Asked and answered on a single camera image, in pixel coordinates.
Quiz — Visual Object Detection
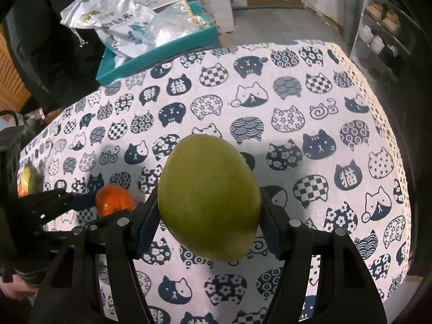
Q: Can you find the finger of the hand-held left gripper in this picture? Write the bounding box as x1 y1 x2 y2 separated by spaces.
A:
18 188 98 218

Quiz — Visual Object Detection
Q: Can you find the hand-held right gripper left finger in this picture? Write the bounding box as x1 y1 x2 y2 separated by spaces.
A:
30 184 163 324

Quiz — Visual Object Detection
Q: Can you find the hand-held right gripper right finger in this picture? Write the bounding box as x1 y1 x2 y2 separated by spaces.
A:
257 185 387 324

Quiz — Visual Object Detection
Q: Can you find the yellow green mango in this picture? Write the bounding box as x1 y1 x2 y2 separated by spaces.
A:
157 134 263 262
18 163 44 195

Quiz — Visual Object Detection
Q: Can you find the person's left hand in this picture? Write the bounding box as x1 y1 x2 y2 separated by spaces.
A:
0 275 38 300

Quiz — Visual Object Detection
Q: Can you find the grey clothes pile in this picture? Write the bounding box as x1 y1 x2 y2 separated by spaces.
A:
20 107 47 133

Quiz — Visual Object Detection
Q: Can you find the wooden louvered door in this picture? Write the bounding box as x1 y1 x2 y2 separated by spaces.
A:
0 32 32 109

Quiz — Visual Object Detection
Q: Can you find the black hanging coat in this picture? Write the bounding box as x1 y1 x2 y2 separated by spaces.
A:
0 0 106 113

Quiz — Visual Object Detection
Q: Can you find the cat print tablecloth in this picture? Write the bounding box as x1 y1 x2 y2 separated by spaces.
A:
17 39 413 324

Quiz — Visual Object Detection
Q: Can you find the teal cardboard box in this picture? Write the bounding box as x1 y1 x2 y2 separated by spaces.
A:
95 1 221 87

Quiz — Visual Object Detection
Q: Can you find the white printed sack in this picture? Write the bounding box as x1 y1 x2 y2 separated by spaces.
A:
60 0 160 59

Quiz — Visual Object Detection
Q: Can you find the clear plastic bag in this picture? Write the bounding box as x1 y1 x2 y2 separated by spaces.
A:
148 2 217 47

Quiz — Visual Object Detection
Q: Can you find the white shoe rack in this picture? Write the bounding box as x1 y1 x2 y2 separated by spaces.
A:
349 0 420 86

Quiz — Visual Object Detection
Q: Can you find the black shoe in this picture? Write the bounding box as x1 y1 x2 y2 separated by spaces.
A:
379 45 406 70

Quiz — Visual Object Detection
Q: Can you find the brown shoe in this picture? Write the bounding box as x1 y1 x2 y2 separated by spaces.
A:
383 10 402 35
367 2 384 21

